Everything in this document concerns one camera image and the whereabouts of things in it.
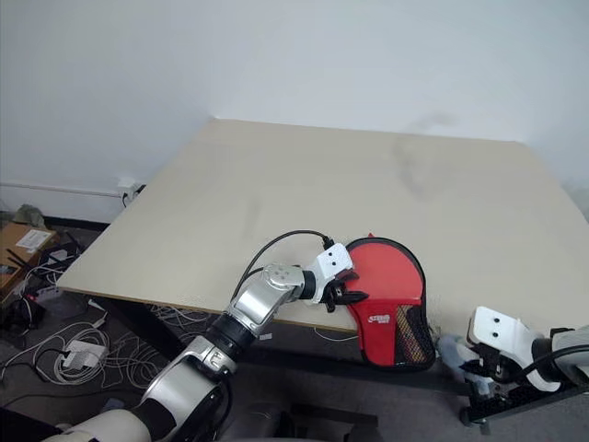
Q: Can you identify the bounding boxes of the tangled white floor cables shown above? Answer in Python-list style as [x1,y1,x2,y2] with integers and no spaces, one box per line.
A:
[0,262,222,401]

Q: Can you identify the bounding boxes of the black floor device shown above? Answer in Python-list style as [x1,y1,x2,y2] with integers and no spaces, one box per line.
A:
[0,294,47,331]

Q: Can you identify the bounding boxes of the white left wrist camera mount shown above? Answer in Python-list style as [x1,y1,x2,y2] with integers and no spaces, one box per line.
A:
[308,243,354,305]

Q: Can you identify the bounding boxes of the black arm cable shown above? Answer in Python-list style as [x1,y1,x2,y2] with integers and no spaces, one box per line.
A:
[229,228,336,309]
[491,341,589,384]

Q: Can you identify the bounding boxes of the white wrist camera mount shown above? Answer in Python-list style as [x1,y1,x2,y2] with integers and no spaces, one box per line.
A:
[308,243,354,305]
[467,306,562,392]

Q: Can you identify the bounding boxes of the black mesh zipper pouch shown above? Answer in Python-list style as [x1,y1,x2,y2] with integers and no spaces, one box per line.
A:
[343,232,437,372]

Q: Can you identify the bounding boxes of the olive green bag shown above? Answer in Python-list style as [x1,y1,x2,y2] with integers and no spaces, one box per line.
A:
[11,204,47,229]

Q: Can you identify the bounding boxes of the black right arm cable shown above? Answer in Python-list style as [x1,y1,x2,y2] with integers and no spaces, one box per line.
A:
[491,341,589,384]

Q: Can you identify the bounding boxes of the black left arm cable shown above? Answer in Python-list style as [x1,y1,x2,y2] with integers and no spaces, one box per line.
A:
[229,228,336,309]

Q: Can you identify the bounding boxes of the brown cardboard box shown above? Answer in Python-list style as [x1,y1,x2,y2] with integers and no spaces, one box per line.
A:
[0,222,59,300]

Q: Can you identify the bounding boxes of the white floor power adapter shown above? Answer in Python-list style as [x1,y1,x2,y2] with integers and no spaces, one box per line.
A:
[62,340,110,369]

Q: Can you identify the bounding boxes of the red table tennis paddle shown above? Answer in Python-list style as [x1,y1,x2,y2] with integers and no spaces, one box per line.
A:
[347,238,423,305]

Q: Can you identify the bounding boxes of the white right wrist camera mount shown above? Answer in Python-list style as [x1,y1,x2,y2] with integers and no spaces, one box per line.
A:
[467,306,562,392]

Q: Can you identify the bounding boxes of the white wall cable duct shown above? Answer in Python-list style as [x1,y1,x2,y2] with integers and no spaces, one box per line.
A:
[0,181,123,198]

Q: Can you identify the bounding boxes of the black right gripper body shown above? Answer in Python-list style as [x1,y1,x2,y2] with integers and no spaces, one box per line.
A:
[473,347,525,392]

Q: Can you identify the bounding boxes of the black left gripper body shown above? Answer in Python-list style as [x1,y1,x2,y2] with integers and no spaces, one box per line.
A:
[321,274,346,314]

